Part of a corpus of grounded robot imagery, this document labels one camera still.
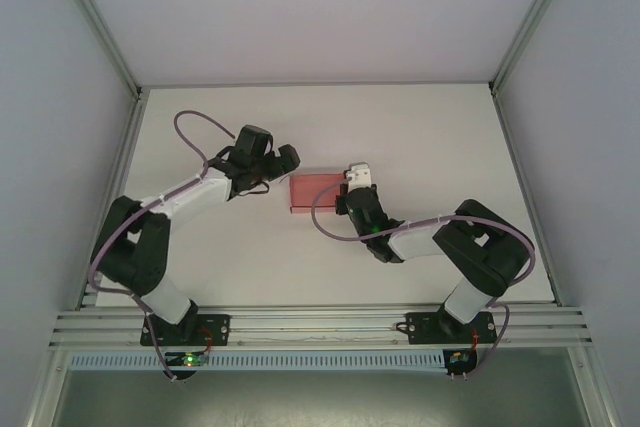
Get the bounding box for pink paper box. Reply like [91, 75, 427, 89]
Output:
[288, 170, 351, 216]

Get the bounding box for circuit board with green light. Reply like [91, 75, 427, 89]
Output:
[164, 352, 209, 368]

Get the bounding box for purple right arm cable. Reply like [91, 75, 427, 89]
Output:
[310, 174, 537, 381]

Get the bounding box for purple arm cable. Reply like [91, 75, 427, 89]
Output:
[88, 110, 239, 383]
[310, 174, 537, 381]

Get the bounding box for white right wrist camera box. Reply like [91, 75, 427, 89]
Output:
[343, 162, 374, 194]

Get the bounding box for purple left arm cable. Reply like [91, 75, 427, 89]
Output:
[88, 110, 239, 383]

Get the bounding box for aluminium mounting rail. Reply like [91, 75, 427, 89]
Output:
[48, 305, 594, 350]

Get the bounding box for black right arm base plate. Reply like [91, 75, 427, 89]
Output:
[407, 311, 499, 347]

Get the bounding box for aluminium table side rail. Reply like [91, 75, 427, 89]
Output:
[74, 89, 146, 311]
[489, 89, 564, 308]

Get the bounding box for white slotted cable duct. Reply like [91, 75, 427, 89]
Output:
[69, 352, 446, 373]

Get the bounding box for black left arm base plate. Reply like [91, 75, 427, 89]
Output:
[139, 314, 232, 348]

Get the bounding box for aluminium frame post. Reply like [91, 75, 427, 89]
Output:
[487, 0, 576, 98]
[47, 0, 147, 99]

